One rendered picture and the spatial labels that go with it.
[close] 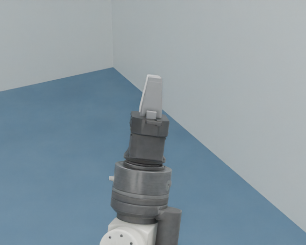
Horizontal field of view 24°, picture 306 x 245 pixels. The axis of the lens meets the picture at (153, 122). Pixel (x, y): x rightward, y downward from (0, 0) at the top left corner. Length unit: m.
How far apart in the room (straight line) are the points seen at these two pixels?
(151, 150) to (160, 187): 0.06
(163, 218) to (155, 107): 0.17
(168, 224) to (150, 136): 0.14
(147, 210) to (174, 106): 3.28
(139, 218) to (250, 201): 2.62
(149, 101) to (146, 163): 0.09
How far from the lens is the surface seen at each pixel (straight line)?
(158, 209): 1.07
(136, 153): 1.04
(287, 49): 3.25
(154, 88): 1.04
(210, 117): 3.97
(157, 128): 1.02
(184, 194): 3.68
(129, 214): 1.06
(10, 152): 4.10
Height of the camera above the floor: 2.09
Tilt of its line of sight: 29 degrees down
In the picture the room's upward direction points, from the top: straight up
